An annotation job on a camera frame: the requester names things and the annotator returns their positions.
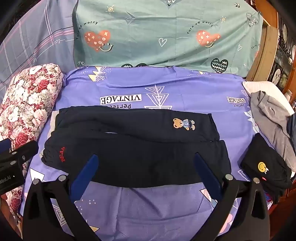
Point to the dark patterned panel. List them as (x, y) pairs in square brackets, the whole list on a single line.
[(285, 60)]

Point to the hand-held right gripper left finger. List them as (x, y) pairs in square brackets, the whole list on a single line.
[(85, 172)]

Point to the grey plaid sheet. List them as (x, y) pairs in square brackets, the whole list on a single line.
[(34, 46)]

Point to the wooden headboard shelf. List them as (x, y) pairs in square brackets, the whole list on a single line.
[(270, 48)]

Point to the navy pants with bear patch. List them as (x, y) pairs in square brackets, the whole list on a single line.
[(138, 150)]

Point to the purple printed bedsheet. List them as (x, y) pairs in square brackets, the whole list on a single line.
[(180, 92)]

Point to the red floral quilt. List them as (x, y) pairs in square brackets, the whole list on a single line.
[(30, 99)]

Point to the blue garment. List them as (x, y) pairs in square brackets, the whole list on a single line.
[(292, 125)]

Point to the teal heart-print blanket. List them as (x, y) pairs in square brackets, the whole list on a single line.
[(150, 34)]

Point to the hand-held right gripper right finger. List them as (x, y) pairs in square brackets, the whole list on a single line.
[(208, 177)]

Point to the white pillow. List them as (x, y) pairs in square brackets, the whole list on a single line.
[(254, 86)]

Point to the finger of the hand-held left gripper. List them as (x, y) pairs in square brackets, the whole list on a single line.
[(23, 150)]

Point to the grey garment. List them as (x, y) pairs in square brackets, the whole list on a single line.
[(268, 115)]

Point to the black folded pants smiley patch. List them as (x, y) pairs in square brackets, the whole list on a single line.
[(254, 150)]

